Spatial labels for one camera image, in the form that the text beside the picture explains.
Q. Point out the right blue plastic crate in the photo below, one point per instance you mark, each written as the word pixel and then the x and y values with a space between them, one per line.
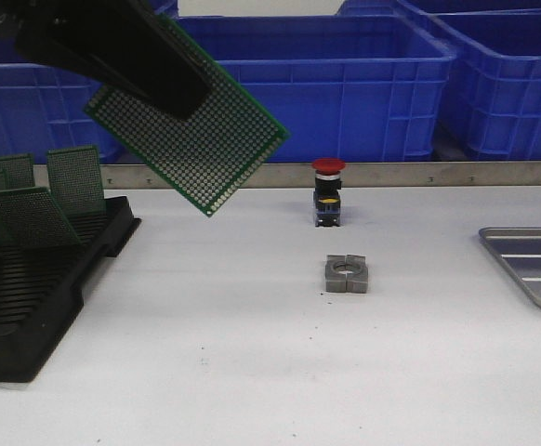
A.
pixel 491 104

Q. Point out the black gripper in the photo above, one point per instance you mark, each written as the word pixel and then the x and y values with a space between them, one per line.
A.
pixel 120 43

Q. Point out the green perforated circuit board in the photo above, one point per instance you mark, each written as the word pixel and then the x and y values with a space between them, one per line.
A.
pixel 206 157

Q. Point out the green circuit board rear left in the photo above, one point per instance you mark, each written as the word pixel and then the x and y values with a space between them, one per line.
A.
pixel 18 169

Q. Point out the far left blue crate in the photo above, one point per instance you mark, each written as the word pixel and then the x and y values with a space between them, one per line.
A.
pixel 167 7

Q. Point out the metal table edge rail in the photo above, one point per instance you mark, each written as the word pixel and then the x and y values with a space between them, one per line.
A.
pixel 355 175

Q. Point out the red emergency stop button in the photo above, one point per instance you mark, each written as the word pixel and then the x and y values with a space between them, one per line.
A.
pixel 326 196

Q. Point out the silver metal tray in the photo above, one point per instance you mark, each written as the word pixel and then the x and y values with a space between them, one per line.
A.
pixel 518 251

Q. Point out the left blue plastic crate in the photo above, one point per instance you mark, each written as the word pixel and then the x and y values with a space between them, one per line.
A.
pixel 42 109

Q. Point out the centre blue plastic crate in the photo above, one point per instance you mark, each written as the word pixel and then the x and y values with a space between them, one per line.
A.
pixel 361 89

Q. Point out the grey square mounting block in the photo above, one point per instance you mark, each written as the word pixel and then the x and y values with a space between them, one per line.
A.
pixel 346 274

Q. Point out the black slotted board rack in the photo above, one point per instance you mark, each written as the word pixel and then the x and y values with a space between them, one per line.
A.
pixel 41 290

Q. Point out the green circuit board rear right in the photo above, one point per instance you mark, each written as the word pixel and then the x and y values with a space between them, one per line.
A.
pixel 75 180

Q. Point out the blue plastic crate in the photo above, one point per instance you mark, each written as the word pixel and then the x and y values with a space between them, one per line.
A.
pixel 491 104
pixel 361 89
pixel 42 109

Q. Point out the far right blue crate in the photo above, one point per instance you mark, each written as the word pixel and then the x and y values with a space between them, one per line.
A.
pixel 359 8

